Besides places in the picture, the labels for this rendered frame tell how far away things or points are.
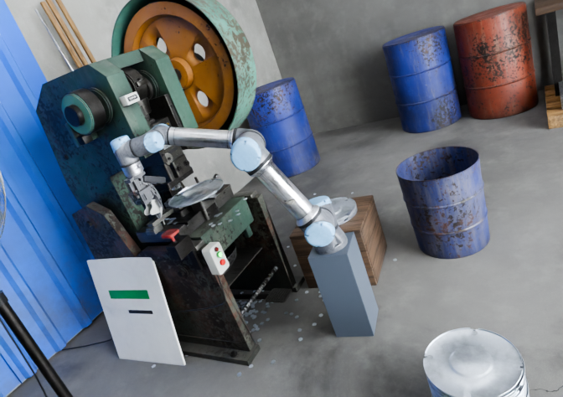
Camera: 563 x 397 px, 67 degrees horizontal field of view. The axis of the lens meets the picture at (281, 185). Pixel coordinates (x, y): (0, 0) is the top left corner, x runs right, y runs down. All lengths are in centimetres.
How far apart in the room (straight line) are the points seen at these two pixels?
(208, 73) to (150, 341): 144
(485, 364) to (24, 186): 263
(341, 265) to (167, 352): 108
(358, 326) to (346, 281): 25
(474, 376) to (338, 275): 67
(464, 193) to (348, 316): 83
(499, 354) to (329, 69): 412
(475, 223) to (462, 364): 99
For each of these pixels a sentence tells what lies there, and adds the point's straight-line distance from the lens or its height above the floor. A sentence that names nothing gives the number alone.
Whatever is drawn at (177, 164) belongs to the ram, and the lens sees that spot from 209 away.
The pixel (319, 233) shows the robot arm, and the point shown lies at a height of 63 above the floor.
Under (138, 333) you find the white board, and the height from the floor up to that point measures 17.
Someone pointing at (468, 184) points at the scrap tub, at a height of 40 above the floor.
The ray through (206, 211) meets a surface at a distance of 211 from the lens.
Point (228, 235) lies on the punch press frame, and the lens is 213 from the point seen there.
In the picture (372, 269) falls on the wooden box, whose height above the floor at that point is 10.
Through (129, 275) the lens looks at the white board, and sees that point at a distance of 237.
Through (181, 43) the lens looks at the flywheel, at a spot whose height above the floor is 146.
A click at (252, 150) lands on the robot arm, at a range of 154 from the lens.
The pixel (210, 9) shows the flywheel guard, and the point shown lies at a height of 155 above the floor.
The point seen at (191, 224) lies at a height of 68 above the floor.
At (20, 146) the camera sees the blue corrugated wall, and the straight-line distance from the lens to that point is 305.
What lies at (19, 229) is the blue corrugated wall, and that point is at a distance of 303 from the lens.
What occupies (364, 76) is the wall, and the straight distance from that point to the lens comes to 508.
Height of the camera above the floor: 139
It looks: 20 degrees down
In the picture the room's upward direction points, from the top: 20 degrees counter-clockwise
